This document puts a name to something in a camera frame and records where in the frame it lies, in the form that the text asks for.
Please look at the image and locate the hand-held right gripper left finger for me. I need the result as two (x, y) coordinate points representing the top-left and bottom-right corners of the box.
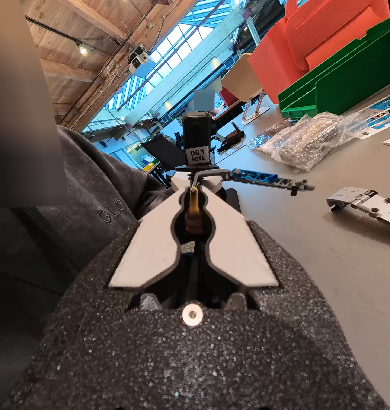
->
(108, 187), (192, 290)

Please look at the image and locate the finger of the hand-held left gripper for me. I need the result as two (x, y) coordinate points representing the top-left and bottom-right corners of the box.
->
(170, 171), (196, 193)
(201, 174), (223, 195)

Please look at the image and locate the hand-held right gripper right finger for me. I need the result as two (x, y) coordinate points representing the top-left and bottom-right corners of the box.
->
(198, 186), (279, 288)

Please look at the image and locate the yellow toy connector pin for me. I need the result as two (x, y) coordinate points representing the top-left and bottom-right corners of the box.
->
(189, 187), (201, 215)

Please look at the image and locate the grey blue toy assembly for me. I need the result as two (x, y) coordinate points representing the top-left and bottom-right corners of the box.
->
(191, 168), (316, 196)

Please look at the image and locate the grey hinged toy assembly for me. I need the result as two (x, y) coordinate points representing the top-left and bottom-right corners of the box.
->
(326, 187), (390, 229)

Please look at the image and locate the person's left forearm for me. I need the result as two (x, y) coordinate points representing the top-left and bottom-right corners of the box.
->
(126, 171), (184, 225)

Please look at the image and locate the black brown desk device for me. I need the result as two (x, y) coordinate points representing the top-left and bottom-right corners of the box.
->
(215, 122), (247, 155)

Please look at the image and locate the person's left hand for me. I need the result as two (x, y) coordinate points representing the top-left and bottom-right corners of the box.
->
(185, 213), (202, 234)

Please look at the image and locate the red box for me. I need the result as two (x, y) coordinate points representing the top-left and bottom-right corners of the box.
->
(218, 86), (240, 107)

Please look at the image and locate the crumpled clear plastic bag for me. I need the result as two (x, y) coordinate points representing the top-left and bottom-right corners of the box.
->
(246, 119), (298, 151)

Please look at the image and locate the plywood stand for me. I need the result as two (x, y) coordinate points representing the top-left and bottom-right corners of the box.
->
(221, 53), (271, 126)

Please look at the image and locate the person's grey sweatshirt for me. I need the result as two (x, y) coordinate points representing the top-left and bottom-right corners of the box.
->
(0, 125), (175, 401)

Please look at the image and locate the orange plastic carry case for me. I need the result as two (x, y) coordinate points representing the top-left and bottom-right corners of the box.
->
(248, 0), (390, 104)

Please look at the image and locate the clear bag of dark parts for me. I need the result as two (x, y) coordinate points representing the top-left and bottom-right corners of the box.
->
(271, 112), (370, 172)

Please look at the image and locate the green storage bin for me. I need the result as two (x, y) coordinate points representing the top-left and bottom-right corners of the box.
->
(278, 13), (390, 120)

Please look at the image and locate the blue sticker sheet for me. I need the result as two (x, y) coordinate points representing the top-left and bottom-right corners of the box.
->
(355, 98), (390, 140)

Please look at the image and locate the white ceiling camera unit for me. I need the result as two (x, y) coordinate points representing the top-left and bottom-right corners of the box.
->
(128, 46), (150, 75)

